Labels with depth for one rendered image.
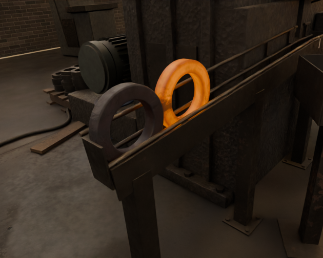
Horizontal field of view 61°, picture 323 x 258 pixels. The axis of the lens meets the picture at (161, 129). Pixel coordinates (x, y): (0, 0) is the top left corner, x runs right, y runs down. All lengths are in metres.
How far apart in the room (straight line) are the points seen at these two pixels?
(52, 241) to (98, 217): 0.22
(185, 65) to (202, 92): 0.11
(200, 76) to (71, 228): 0.96
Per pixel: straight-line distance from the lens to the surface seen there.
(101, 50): 1.96
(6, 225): 1.57
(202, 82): 0.75
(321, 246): 1.32
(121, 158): 0.58
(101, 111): 0.55
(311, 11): 1.65
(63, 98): 2.72
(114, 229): 1.33
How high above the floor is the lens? 0.93
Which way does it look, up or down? 26 degrees down
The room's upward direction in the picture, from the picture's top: 5 degrees counter-clockwise
